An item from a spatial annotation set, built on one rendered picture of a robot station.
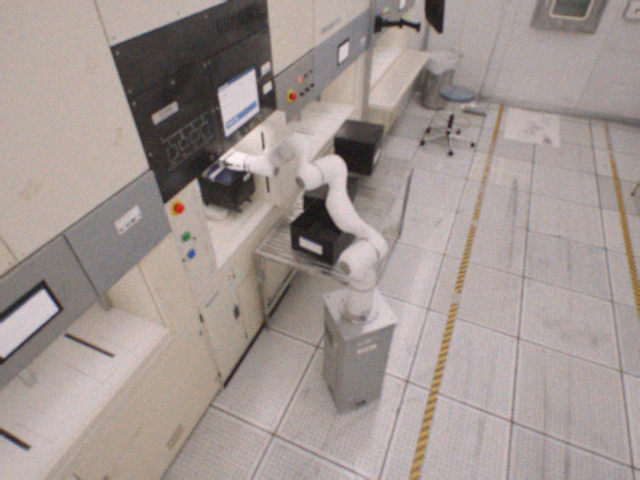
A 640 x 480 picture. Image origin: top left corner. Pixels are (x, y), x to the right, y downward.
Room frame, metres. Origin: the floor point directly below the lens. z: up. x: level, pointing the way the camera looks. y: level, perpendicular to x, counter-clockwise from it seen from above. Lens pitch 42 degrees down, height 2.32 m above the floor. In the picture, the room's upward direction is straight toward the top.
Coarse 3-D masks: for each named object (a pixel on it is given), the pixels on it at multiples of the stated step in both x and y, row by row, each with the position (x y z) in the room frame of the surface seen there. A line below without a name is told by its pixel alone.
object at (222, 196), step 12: (204, 180) 1.74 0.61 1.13; (216, 180) 1.71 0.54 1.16; (240, 180) 1.76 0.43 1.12; (252, 180) 1.85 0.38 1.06; (204, 192) 1.74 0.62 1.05; (216, 192) 1.71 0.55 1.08; (228, 192) 1.68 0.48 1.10; (240, 192) 1.74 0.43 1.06; (252, 192) 1.84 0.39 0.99; (216, 204) 1.78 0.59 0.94; (228, 204) 1.69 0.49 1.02; (240, 204) 1.72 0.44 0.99
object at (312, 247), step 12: (312, 204) 1.82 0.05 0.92; (324, 204) 1.83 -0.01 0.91; (300, 216) 1.71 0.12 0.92; (312, 216) 1.82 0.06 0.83; (324, 216) 1.83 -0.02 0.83; (300, 228) 1.71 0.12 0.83; (312, 228) 1.78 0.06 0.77; (324, 228) 1.78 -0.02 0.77; (336, 228) 1.76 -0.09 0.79; (300, 240) 1.59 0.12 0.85; (312, 240) 1.55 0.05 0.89; (324, 240) 1.51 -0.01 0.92; (336, 240) 1.51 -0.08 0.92; (348, 240) 1.63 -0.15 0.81; (312, 252) 1.55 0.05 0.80; (324, 252) 1.51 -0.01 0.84; (336, 252) 1.52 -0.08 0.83
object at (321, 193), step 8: (352, 176) 2.19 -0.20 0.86; (328, 184) 2.10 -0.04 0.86; (352, 184) 2.10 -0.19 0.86; (312, 192) 2.02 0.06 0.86; (320, 192) 2.01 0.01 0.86; (328, 192) 2.02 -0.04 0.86; (352, 192) 2.03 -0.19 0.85; (304, 200) 1.98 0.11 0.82; (312, 200) 1.97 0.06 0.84; (352, 200) 2.04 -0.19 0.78; (304, 208) 1.98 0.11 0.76
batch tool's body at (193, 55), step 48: (240, 0) 1.79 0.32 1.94; (144, 48) 1.29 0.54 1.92; (192, 48) 1.49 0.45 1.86; (240, 48) 1.75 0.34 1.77; (144, 96) 1.24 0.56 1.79; (192, 96) 1.43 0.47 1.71; (144, 144) 1.18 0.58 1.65; (240, 144) 1.95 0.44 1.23; (192, 192) 1.33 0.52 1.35; (288, 192) 1.95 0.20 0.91; (192, 240) 1.26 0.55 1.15; (240, 240) 1.57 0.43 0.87; (192, 288) 1.19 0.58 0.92; (240, 288) 1.48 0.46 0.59; (240, 336) 1.40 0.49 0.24
